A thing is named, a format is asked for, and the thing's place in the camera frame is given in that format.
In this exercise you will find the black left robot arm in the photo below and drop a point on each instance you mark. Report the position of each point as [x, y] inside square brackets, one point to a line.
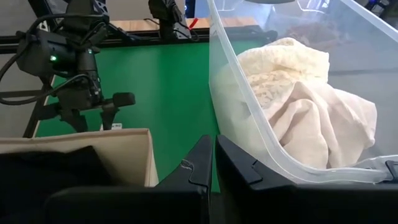
[46, 53]

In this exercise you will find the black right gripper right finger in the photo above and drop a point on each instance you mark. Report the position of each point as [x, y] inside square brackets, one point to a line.
[264, 202]

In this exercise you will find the clear plastic storage bin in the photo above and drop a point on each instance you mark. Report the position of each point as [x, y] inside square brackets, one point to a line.
[248, 124]

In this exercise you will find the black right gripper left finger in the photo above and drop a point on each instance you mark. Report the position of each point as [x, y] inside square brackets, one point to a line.
[174, 199]

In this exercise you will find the pale pink cream garment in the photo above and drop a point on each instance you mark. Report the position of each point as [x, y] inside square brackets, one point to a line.
[311, 124]

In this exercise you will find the black garment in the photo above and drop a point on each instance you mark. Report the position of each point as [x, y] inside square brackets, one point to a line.
[31, 174]

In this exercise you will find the red tag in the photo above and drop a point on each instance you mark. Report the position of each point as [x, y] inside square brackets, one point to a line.
[192, 23]

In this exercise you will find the small white label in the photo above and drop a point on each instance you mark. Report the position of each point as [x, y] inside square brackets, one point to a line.
[112, 126]

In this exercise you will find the cream lace garment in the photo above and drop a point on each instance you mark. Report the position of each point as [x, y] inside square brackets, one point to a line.
[280, 62]

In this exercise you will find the beige fabric bin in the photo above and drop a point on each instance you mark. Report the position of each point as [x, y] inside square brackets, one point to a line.
[124, 155]

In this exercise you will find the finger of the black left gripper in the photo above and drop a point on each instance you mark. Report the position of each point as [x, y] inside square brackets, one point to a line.
[124, 99]
[74, 121]

